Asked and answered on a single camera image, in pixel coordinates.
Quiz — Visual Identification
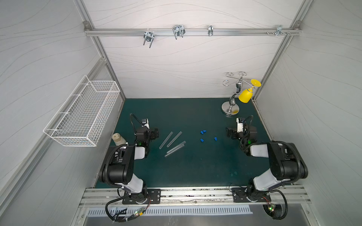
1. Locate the green table mat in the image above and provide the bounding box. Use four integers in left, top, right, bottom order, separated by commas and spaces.
115, 98, 269, 187

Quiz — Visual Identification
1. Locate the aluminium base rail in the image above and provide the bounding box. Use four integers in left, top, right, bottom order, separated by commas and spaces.
79, 185, 312, 208

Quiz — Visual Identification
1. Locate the white slotted cable duct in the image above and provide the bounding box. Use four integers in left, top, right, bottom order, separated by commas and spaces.
87, 204, 253, 217

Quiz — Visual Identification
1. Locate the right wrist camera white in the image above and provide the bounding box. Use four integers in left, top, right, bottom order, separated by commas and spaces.
236, 118, 245, 133

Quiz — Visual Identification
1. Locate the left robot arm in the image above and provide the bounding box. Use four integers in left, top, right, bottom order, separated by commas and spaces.
99, 114, 159, 202

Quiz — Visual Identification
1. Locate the metal clamp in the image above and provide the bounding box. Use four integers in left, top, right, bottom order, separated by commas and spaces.
143, 31, 155, 48
266, 25, 291, 37
172, 25, 185, 40
208, 25, 214, 37

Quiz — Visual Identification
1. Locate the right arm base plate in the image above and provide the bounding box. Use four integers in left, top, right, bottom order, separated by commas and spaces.
230, 187, 271, 203

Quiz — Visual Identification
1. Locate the white wire basket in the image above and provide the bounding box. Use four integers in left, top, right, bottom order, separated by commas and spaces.
43, 75, 120, 147

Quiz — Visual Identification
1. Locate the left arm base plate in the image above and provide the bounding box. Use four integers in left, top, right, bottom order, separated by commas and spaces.
122, 188, 161, 205

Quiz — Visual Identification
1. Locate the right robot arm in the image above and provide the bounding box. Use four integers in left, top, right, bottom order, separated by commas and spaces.
225, 115, 309, 202

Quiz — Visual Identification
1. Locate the chrome cup holder stand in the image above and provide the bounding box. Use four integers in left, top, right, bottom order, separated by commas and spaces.
221, 71, 253, 117

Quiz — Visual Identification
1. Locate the beige red round object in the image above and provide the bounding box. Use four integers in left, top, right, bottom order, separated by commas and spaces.
112, 133, 127, 146

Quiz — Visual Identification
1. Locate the aluminium crossbar rail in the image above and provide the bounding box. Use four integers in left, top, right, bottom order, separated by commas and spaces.
85, 28, 302, 37

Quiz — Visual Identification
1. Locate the clear test tube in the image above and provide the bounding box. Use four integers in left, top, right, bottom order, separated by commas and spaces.
167, 141, 186, 153
167, 131, 183, 147
165, 145, 185, 157
159, 131, 173, 150

